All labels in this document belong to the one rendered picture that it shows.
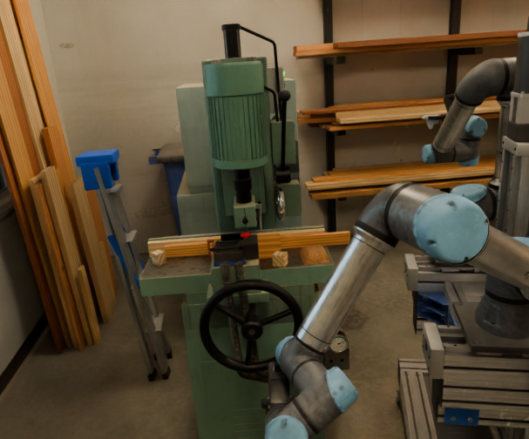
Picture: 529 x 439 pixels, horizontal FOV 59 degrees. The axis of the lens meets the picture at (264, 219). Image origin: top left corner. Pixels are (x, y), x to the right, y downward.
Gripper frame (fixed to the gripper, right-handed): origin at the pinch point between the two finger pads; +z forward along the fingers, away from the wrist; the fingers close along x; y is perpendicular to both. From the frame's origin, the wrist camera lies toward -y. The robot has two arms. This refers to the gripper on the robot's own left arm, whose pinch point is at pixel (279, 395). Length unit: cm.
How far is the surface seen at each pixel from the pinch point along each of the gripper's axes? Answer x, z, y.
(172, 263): -31, 28, -39
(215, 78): -11, -1, -87
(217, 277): -14.5, 9.7, -31.5
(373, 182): 88, 215, -111
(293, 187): 12, 38, -64
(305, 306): 11.1, 26.2, -21.8
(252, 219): -4, 23, -50
